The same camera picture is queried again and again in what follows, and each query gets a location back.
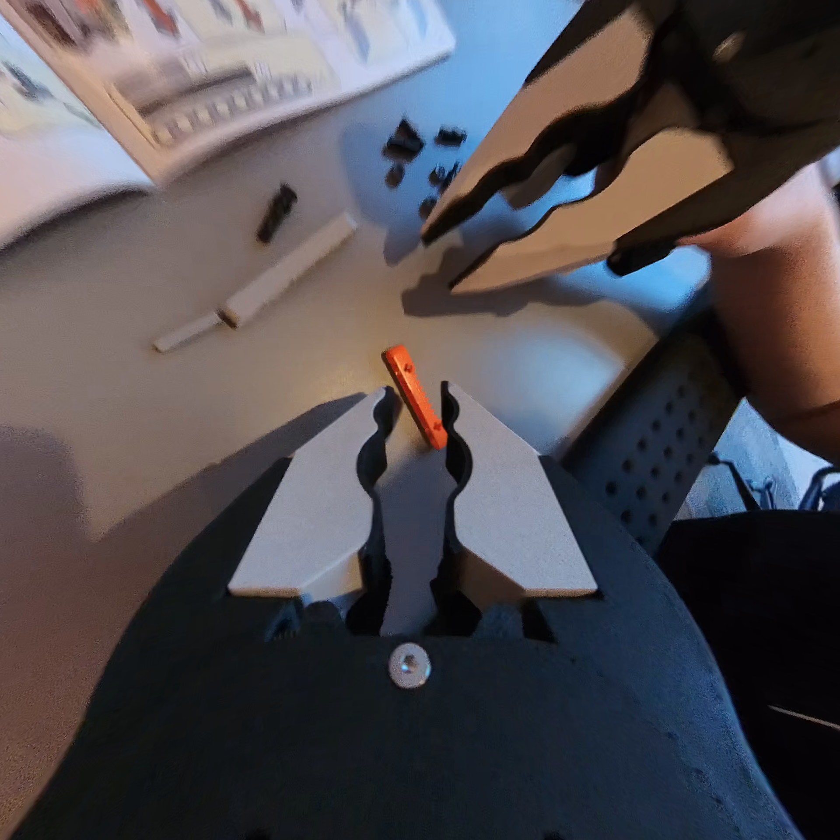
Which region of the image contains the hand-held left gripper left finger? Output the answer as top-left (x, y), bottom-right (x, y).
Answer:
top-left (227, 386), bottom-right (403, 637)

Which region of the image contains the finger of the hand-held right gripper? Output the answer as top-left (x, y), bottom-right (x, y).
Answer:
top-left (419, 0), bottom-right (664, 247)
top-left (448, 128), bottom-right (735, 295)

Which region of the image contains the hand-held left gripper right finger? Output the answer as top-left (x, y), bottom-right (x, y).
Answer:
top-left (430, 381), bottom-right (599, 636)

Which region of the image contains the orange toy beam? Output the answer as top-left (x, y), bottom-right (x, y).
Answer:
top-left (382, 345), bottom-right (451, 452)

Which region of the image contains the person's right forearm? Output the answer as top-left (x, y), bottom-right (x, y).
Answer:
top-left (682, 161), bottom-right (840, 463)

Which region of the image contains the grey desk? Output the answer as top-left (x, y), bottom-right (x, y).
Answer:
top-left (0, 0), bottom-right (716, 840)

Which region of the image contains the black perforated panel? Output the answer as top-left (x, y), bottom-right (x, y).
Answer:
top-left (563, 327), bottom-right (744, 553)

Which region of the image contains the black office chair base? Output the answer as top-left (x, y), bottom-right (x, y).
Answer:
top-left (707, 451), bottom-right (840, 514)

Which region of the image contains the long grey toy beam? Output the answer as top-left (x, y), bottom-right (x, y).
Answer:
top-left (152, 211), bottom-right (359, 354)

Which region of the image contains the long black connector pin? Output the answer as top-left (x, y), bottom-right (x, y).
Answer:
top-left (255, 183), bottom-right (300, 245)

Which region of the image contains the open instruction booklet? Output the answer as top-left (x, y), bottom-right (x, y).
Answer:
top-left (0, 0), bottom-right (458, 252)

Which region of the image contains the white cord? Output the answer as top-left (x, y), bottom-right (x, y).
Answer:
top-left (766, 704), bottom-right (840, 731)

